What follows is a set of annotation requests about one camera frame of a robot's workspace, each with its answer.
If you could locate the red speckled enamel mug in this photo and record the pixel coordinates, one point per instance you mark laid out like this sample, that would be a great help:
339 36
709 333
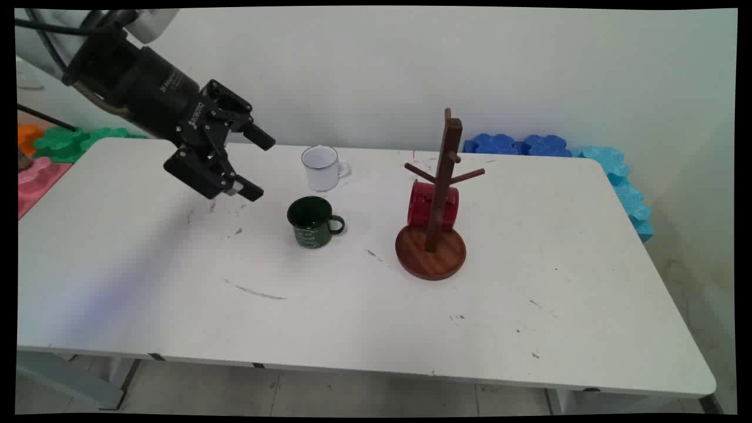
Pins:
420 202

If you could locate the light blue foam tile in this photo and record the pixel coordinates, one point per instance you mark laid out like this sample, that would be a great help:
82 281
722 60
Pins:
637 211
605 160

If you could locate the green foam tile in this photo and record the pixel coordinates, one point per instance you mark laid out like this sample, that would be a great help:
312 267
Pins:
59 144
111 134

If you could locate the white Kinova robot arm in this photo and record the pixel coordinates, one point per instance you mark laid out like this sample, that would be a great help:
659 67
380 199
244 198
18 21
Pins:
155 23

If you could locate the dark blue foam tile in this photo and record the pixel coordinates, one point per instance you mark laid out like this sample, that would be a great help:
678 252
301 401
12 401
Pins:
549 145
496 145

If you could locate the brown wooden mug tree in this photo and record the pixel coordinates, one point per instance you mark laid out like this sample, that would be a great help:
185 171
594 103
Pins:
432 255

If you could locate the dark green enamel mug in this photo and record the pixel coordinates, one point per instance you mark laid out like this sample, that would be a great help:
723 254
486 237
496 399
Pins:
308 226

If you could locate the white enamel mug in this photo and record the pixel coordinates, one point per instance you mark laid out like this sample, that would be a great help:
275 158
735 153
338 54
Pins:
320 170

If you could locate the pink foam tile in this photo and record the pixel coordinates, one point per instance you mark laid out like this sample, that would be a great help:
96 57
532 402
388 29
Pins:
38 182

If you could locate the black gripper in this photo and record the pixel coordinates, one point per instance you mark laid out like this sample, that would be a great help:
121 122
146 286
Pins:
164 97

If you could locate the orange foam tile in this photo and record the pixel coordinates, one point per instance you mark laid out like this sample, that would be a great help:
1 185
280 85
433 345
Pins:
28 136

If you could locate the grey table leg frame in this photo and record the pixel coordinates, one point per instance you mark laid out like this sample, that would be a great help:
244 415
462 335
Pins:
64 376

